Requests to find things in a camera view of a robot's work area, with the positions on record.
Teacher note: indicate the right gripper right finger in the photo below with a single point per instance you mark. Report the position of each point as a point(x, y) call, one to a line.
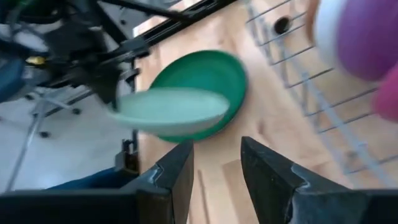
point(280, 193)

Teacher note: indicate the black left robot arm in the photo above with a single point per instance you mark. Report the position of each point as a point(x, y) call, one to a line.
point(77, 12)

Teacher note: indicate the pink plate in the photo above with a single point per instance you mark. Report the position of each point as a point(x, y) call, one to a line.
point(388, 96)

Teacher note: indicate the white plate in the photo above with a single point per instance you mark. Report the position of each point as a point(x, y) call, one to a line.
point(326, 34)

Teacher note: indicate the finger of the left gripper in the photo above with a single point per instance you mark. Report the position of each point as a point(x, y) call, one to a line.
point(105, 84)

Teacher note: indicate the grey chair base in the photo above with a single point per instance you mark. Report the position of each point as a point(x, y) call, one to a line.
point(34, 124)

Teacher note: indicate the dark green plate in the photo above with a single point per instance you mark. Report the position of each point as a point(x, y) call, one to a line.
point(205, 71)

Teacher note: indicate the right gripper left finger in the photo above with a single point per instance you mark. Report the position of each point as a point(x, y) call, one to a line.
point(93, 208)

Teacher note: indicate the purple plate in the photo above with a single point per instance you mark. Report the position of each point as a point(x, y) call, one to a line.
point(370, 37)

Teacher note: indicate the translucent pale green plate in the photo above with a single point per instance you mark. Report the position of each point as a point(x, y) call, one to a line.
point(171, 109)

